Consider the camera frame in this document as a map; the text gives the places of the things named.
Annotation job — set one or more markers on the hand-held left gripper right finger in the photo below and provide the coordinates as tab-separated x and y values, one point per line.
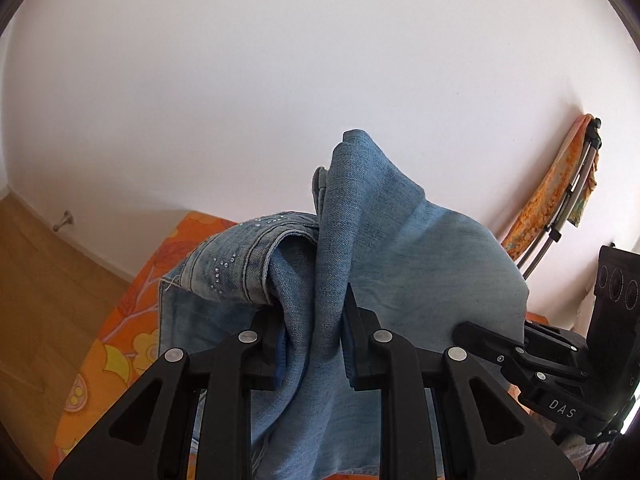
348	355

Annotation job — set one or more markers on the light blue denim pants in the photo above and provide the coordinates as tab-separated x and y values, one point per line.
400	260

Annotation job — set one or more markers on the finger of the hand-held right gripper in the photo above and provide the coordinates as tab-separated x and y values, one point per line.
555	340
480	340

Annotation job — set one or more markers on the silver tripod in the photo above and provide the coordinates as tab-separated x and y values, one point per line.
575	195

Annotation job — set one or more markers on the orange floral bed sheet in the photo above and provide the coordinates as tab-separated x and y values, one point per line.
125	335

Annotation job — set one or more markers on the metal door stopper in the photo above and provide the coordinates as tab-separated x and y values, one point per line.
65	218

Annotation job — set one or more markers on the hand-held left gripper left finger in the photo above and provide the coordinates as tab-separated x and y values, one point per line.
275	355

